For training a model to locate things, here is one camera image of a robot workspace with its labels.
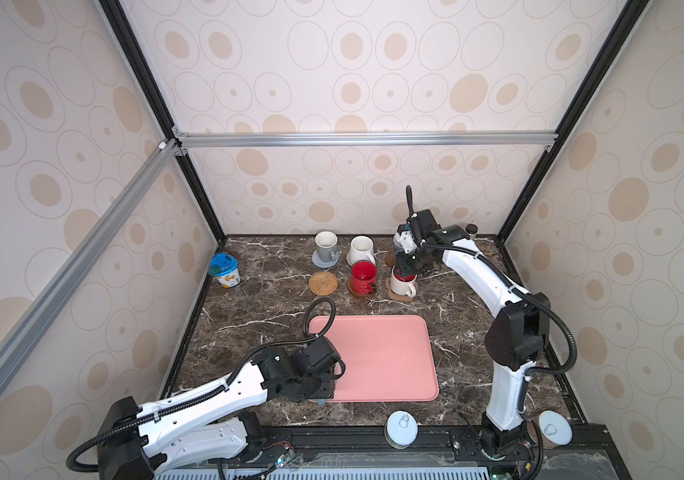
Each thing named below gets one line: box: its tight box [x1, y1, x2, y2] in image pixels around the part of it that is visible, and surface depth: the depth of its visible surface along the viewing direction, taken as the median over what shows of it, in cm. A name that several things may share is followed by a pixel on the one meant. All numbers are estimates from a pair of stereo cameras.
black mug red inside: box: [351, 260, 377, 295], surface depth 102 cm
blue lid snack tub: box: [208, 252, 241, 289], surface depth 101 cm
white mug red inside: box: [390, 266, 418, 298], surface depth 99 cm
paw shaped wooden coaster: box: [387, 288, 413, 303], surface depth 104 cm
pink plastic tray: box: [309, 315, 439, 402], surface depth 92 cm
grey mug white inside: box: [314, 231, 338, 263], surface depth 108 cm
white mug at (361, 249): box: [346, 235, 377, 267], surface depth 108 cm
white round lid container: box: [384, 410, 419, 450], surface depth 73 cm
